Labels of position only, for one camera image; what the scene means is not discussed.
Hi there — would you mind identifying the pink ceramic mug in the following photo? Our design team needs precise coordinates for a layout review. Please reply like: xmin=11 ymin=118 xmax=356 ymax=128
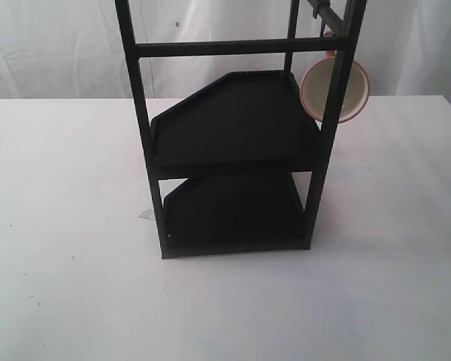
xmin=300 ymin=50 xmax=370 ymax=124

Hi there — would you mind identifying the black metal shelf rack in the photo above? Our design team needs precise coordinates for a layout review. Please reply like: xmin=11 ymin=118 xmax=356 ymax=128
xmin=115 ymin=1 xmax=366 ymax=259

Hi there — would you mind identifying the clear tape piece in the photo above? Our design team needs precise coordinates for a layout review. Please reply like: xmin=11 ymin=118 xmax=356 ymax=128
xmin=138 ymin=210 xmax=155 ymax=220

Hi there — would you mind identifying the black metal hook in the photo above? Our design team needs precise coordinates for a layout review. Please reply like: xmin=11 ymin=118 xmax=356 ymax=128
xmin=320 ymin=17 xmax=328 ymax=32

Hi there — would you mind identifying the white backdrop curtain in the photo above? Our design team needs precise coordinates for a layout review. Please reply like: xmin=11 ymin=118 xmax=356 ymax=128
xmin=0 ymin=1 xmax=451 ymax=103

